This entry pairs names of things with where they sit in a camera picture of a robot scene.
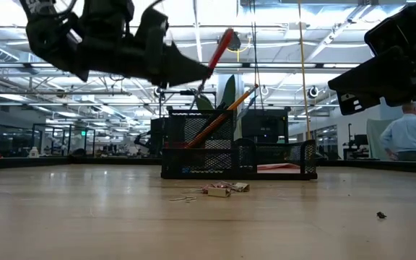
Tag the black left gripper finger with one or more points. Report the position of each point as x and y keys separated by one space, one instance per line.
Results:
x=186 y=70

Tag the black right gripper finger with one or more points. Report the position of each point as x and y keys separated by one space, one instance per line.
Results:
x=354 y=104
x=377 y=79

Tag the black marker pen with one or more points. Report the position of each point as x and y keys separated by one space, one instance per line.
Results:
x=211 y=120

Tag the orange pencil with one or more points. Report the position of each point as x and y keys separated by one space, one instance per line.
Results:
x=229 y=110

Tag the black mesh desk organizer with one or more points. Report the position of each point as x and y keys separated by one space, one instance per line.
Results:
x=179 y=162

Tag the pink sticky notes pad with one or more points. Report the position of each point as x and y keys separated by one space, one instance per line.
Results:
x=280 y=168

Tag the pale green cloth cover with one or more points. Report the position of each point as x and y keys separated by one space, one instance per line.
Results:
x=373 y=135

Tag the snake plant in white pot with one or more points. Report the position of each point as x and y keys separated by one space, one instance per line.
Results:
x=229 y=90

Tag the person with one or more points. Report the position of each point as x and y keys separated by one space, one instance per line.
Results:
x=408 y=137

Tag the black equipment case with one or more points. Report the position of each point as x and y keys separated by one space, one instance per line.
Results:
x=157 y=133

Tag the black computer tower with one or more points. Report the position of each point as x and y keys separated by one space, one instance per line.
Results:
x=265 y=124

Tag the small black debris piece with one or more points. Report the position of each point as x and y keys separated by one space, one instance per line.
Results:
x=381 y=215

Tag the red binder clip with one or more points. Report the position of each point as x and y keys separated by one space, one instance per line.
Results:
x=211 y=187

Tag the yellow binder clip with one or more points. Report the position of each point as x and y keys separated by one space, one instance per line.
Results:
x=240 y=186

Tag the white plastic bottle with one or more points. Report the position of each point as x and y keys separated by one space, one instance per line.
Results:
x=34 y=152

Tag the black aluminium table frame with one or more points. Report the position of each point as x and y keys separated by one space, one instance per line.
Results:
x=85 y=161

